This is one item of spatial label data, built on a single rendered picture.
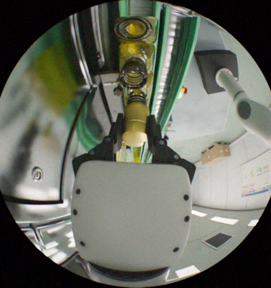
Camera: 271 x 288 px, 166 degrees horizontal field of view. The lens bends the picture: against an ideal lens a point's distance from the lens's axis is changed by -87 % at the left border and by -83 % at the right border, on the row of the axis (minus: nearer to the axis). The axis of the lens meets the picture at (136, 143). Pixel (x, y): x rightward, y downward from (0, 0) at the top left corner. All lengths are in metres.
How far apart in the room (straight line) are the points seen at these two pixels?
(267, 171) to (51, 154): 3.81
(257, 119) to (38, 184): 0.45
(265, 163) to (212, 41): 3.45
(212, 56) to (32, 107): 0.57
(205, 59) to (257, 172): 3.59
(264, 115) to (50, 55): 0.44
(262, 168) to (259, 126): 3.43
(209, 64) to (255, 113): 0.30
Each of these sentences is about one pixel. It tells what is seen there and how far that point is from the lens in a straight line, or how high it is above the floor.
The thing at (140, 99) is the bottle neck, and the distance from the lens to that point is 0.15.
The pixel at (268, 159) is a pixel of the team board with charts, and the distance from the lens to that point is 3.66.
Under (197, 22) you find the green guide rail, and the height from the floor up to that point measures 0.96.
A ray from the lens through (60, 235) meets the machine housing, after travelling 0.23.
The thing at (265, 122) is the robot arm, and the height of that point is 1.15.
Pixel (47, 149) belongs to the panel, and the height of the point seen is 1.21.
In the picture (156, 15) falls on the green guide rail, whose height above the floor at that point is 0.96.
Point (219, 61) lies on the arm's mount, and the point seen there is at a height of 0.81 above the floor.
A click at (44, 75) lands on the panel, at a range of 0.17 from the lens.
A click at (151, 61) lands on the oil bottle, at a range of 0.16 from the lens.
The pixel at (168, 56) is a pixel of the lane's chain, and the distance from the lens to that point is 0.38.
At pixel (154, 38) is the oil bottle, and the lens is 0.15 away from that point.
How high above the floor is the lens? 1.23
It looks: 23 degrees down
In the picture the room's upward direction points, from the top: 177 degrees counter-clockwise
